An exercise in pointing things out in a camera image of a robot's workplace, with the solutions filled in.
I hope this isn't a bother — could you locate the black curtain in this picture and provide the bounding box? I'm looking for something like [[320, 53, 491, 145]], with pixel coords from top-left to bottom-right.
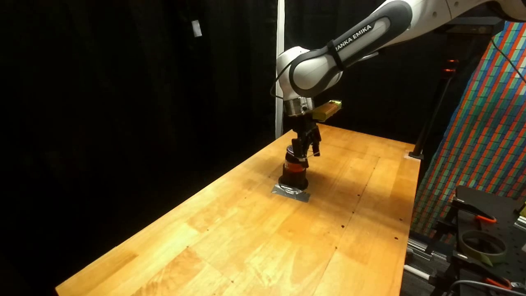
[[0, 0, 277, 290]]

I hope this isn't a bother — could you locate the grey tape roll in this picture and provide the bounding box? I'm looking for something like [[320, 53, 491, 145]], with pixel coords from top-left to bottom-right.
[[458, 229, 512, 263]]

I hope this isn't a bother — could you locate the tan wrist camera block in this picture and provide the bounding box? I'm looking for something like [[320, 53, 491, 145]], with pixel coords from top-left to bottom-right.
[[313, 99, 346, 124]]

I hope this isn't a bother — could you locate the clamp with orange handle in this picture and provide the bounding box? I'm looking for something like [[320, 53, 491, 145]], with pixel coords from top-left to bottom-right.
[[449, 199, 500, 227], [482, 277, 515, 290]]

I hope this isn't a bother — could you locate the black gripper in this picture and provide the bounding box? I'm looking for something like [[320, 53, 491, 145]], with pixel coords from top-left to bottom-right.
[[287, 112, 325, 166]]

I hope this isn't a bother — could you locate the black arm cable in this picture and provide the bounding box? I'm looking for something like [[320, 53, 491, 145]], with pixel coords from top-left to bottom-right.
[[270, 48, 293, 102]]

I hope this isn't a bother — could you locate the white vertical pole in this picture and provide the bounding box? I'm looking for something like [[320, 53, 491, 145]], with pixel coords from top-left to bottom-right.
[[274, 0, 288, 140]]

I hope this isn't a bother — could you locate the colourful patterned board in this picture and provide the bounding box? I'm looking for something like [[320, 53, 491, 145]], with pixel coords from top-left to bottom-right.
[[412, 20, 526, 239]]

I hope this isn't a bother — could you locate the black tripod stand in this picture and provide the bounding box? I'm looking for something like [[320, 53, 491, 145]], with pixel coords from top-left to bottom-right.
[[408, 53, 461, 163]]

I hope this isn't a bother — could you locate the black mounting plate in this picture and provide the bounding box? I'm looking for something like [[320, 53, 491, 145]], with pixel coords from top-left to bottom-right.
[[453, 185, 526, 236]]

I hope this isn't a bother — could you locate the aluminium rail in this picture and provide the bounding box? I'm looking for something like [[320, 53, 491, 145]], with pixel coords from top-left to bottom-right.
[[403, 234, 458, 283]]

